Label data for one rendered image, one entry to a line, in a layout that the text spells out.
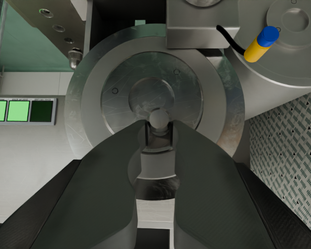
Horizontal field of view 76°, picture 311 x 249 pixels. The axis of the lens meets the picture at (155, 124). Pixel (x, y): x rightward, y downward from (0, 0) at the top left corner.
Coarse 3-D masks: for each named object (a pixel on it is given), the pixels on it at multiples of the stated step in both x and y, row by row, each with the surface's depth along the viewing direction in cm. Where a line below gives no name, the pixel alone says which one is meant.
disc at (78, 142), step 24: (144, 24) 17; (96, 48) 17; (216, 48) 17; (72, 96) 17; (240, 96) 16; (72, 120) 16; (240, 120) 16; (72, 144) 16; (144, 192) 15; (168, 192) 15
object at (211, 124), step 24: (120, 48) 16; (144, 48) 16; (168, 48) 16; (192, 48) 16; (96, 72) 16; (216, 72) 16; (96, 96) 16; (216, 96) 15; (96, 120) 16; (216, 120) 15; (96, 144) 15; (144, 168) 15; (168, 168) 15
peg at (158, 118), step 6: (156, 108) 11; (162, 108) 11; (150, 114) 11; (156, 114) 11; (162, 114) 11; (168, 114) 11; (150, 120) 11; (156, 120) 11; (162, 120) 11; (168, 120) 11; (150, 126) 11; (156, 126) 11; (162, 126) 11; (168, 126) 11; (156, 132) 12; (162, 132) 12
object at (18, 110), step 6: (12, 102) 51; (18, 102) 51; (24, 102) 51; (12, 108) 51; (18, 108) 51; (24, 108) 50; (12, 114) 50; (18, 114) 50; (24, 114) 50; (12, 120) 50; (18, 120) 50; (24, 120) 50
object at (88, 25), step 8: (88, 0) 18; (88, 8) 18; (96, 8) 19; (88, 16) 18; (96, 16) 20; (88, 24) 18; (96, 24) 20; (104, 24) 22; (112, 24) 25; (120, 24) 30; (128, 24) 37; (88, 32) 18; (96, 32) 20; (104, 32) 22; (112, 32) 25; (88, 40) 18; (96, 40) 20; (88, 48) 18
